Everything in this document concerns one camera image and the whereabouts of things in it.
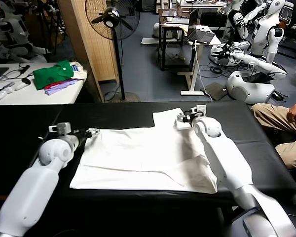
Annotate small white dome base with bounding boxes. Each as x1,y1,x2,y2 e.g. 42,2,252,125
152,22,163,39

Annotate khaki trousers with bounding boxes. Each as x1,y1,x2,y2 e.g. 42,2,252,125
251,103,296,170

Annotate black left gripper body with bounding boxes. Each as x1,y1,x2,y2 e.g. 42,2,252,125
74,129,93,142

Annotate white-legged desk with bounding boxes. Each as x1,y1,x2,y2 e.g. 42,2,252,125
177,26,222,96

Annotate green polo shirt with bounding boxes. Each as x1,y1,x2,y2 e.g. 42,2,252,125
33,60,75,91

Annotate white hanging cable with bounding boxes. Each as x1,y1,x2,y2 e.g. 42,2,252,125
192,40,214,97

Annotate white robot with grey panel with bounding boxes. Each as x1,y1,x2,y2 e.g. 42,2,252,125
0,0,51,65

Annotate grey floor board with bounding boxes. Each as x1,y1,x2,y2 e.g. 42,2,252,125
199,82,229,101

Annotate white humanoid robot with cables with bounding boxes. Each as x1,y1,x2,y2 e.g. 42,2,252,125
226,0,264,41

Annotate white floor board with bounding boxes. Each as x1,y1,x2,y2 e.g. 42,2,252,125
141,37,161,45

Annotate wooden partition panel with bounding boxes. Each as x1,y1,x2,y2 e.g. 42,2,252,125
58,0,120,103

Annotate open dark laptop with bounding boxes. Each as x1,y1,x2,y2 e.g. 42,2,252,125
187,7,217,44

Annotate black metal desk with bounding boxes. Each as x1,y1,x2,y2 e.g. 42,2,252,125
158,8,200,72

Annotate white side table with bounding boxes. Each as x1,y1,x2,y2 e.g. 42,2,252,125
0,61,88,106

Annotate black monitor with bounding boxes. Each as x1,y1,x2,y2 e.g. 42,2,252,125
199,12,229,28

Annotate purple folded shirt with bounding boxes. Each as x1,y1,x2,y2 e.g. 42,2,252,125
44,79,79,96

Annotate thin black cable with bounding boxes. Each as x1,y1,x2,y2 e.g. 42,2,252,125
0,63,32,93

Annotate black coiled floor cable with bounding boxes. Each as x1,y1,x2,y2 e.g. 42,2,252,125
209,65,224,75

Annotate black standing fan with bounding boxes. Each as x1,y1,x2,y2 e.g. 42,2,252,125
85,0,141,103

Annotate black leather table cover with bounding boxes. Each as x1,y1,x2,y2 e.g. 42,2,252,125
0,105,65,200
14,101,296,205

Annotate white rounded robot base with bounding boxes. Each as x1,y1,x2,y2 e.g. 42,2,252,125
225,71,277,104

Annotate white round-headed humanoid robot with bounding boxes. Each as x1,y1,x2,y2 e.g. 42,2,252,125
250,0,286,64

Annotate white printed t-shirt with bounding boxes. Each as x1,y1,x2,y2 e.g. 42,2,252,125
69,107,218,194

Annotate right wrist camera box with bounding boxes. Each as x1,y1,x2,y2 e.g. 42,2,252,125
190,104,207,117

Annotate black power adapter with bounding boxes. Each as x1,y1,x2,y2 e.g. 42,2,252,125
273,90,289,102

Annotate red folded garment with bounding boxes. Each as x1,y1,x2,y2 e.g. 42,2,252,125
44,82,65,90

